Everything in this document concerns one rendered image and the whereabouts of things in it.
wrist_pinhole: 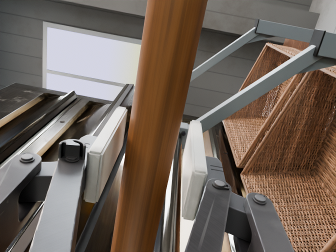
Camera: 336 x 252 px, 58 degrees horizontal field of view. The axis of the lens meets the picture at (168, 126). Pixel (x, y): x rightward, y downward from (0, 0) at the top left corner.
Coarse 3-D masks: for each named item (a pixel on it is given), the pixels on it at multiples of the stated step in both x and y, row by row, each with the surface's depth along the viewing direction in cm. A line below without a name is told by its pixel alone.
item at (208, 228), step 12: (216, 180) 14; (204, 192) 14; (216, 192) 14; (228, 192) 14; (204, 204) 13; (216, 204) 13; (228, 204) 13; (204, 216) 12; (216, 216) 12; (192, 228) 11; (204, 228) 11; (216, 228) 11; (192, 240) 11; (204, 240) 11; (216, 240) 11
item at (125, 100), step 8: (128, 88) 159; (120, 96) 145; (128, 96) 155; (120, 104) 135; (128, 104) 156; (112, 112) 124; (128, 112) 157; (104, 120) 115; (128, 120) 158; (80, 208) 85; (88, 208) 92; (80, 216) 85; (88, 216) 93; (32, 224) 60; (80, 224) 85; (24, 232) 58; (32, 232) 58; (80, 232) 86; (24, 240) 56; (16, 248) 54; (24, 248) 54
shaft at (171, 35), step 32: (160, 0) 14; (192, 0) 14; (160, 32) 15; (192, 32) 15; (160, 64) 15; (192, 64) 16; (160, 96) 16; (128, 128) 18; (160, 128) 17; (128, 160) 18; (160, 160) 17; (128, 192) 18; (160, 192) 19; (128, 224) 19
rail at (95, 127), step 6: (126, 84) 167; (114, 102) 136; (108, 108) 128; (102, 114) 121; (102, 120) 115; (96, 126) 109; (90, 132) 104; (42, 204) 67; (36, 210) 64; (30, 222) 61; (24, 228) 59; (18, 234) 58; (12, 246) 55
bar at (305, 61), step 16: (256, 32) 97; (272, 32) 96; (288, 32) 96; (304, 32) 96; (320, 32) 51; (224, 48) 100; (320, 48) 51; (208, 64) 102; (288, 64) 54; (304, 64) 53; (320, 64) 54; (256, 80) 57; (272, 80) 55; (240, 96) 56; (256, 96) 56; (208, 112) 59; (224, 112) 57; (208, 128) 59; (176, 144) 53; (176, 160) 47; (176, 176) 43; (176, 192) 40; (176, 208) 37; (160, 224) 34; (176, 224) 34; (160, 240) 31; (176, 240) 32
